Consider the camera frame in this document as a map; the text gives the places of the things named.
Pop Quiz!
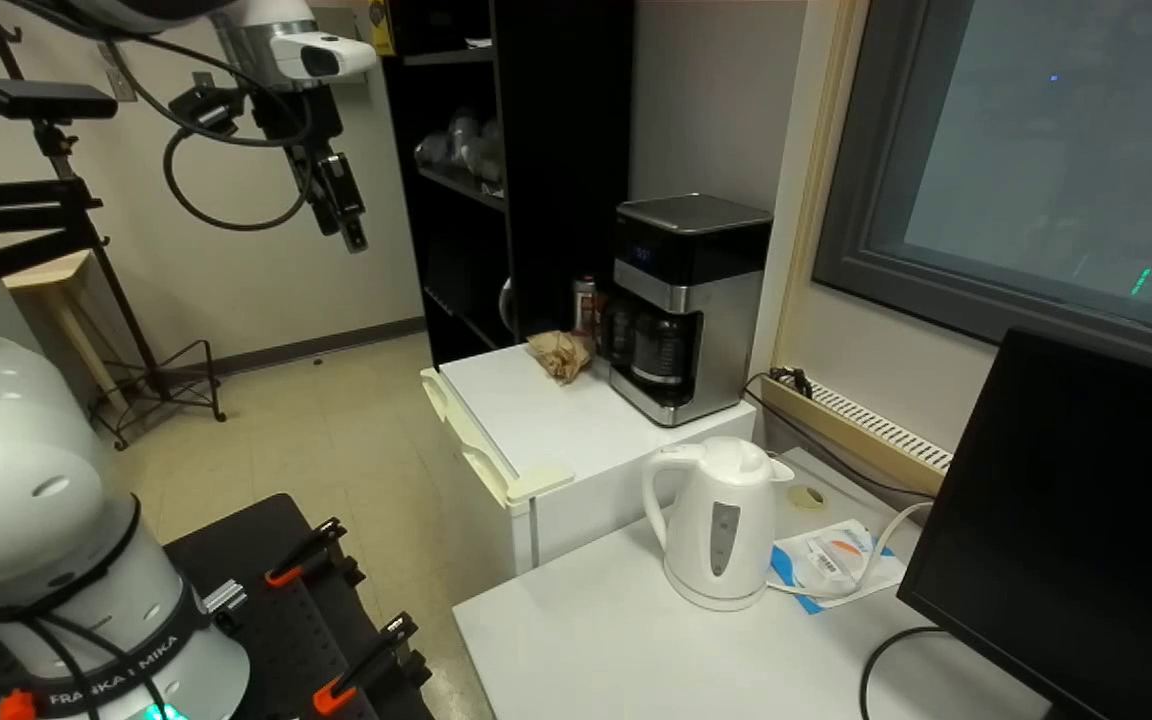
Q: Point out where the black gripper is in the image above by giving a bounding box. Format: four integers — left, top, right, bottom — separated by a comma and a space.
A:
247, 75, 377, 255

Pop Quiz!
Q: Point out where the black silver coffee maker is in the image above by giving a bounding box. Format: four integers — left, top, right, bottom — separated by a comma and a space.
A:
597, 193, 774, 430

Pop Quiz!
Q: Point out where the clear plastic bag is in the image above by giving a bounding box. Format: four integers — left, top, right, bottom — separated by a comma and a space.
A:
413, 108, 511, 193

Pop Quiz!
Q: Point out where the black tripod stand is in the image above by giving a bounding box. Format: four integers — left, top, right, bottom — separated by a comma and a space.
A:
0, 0, 232, 450

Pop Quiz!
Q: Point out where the brown crumpled paper bag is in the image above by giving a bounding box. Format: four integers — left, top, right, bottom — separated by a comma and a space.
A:
524, 329, 597, 386

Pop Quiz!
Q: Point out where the wooden stool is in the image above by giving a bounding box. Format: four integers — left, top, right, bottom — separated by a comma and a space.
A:
0, 244, 134, 418

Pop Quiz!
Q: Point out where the white mini fridge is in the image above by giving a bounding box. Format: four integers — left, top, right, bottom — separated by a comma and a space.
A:
416, 336, 763, 583

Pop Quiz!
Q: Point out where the orange-tipped black clamp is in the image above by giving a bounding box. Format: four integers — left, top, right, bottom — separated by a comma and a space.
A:
308, 609, 437, 720
259, 515, 367, 595

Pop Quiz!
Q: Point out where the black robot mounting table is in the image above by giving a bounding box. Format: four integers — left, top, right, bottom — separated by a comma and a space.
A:
0, 492, 437, 720

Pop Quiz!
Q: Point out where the white electric kettle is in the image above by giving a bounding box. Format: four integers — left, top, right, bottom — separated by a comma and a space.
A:
637, 436, 799, 614

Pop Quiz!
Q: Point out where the blue white paper packet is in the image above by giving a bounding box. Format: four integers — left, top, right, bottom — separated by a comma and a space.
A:
768, 515, 909, 619

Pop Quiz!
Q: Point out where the black computer monitor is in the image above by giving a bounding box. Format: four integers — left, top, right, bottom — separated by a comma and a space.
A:
892, 323, 1152, 720

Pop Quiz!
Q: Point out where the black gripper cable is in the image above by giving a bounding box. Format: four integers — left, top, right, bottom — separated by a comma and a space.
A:
155, 116, 315, 236

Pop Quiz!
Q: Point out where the black stereo camera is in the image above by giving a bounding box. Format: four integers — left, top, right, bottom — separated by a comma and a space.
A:
0, 75, 119, 128

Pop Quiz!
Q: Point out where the grey window frame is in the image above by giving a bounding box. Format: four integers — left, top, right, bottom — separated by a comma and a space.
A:
808, 0, 1152, 391

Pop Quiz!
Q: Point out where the beige wall cable duct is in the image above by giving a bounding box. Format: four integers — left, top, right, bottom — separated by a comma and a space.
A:
753, 371, 956, 500

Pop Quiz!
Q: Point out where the white kettle cord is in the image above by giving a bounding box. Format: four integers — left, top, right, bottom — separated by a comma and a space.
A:
768, 496, 935, 614

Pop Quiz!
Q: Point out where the black monitor cable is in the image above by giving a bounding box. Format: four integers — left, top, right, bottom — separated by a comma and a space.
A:
856, 622, 944, 720

